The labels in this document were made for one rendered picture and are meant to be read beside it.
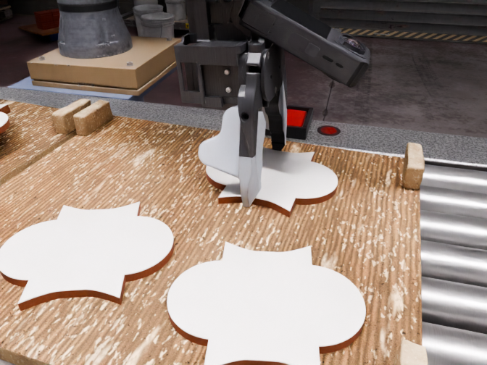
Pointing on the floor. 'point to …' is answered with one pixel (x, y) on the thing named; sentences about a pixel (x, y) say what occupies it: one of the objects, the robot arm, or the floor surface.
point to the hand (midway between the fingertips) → (269, 173)
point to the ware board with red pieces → (45, 24)
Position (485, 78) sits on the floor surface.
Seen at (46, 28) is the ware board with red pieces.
